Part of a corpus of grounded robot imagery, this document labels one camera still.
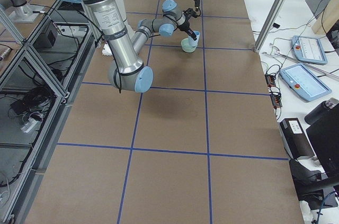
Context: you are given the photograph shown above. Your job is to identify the far blue teach pendant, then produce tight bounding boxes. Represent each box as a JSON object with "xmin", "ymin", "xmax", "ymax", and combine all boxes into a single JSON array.
[{"xmin": 292, "ymin": 35, "xmax": 328, "ymax": 65}]

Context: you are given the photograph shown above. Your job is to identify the aluminium frame post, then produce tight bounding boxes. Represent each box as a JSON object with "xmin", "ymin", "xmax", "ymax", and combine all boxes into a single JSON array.
[{"xmin": 253, "ymin": 0, "xmax": 285, "ymax": 53}]

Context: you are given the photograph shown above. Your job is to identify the blue teach pendant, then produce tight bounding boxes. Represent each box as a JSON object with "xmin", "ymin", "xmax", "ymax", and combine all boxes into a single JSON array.
[
  {"xmin": 292, "ymin": 35, "xmax": 328, "ymax": 65},
  {"xmin": 280, "ymin": 63, "xmax": 332, "ymax": 102}
]

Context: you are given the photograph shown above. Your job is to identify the mint green ceramic bowl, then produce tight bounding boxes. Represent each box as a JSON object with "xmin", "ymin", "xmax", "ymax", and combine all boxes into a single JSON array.
[{"xmin": 181, "ymin": 38, "xmax": 197, "ymax": 53}]

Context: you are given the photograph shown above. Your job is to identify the near blue teach pendant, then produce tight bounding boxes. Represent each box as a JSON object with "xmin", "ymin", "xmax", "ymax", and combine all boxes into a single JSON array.
[{"xmin": 280, "ymin": 63, "xmax": 332, "ymax": 102}]

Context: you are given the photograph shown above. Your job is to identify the black power adapter box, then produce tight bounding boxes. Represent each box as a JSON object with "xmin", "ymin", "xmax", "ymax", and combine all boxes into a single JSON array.
[{"xmin": 279, "ymin": 118, "xmax": 315, "ymax": 160}]

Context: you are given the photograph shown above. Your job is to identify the light blue paper cup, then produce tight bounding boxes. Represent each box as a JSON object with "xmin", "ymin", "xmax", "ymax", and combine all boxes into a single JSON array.
[{"xmin": 188, "ymin": 31, "xmax": 200, "ymax": 47}]

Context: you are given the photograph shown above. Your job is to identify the black monitor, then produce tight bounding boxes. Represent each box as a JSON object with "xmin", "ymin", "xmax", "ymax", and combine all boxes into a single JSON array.
[{"xmin": 306, "ymin": 105, "xmax": 339, "ymax": 177}]

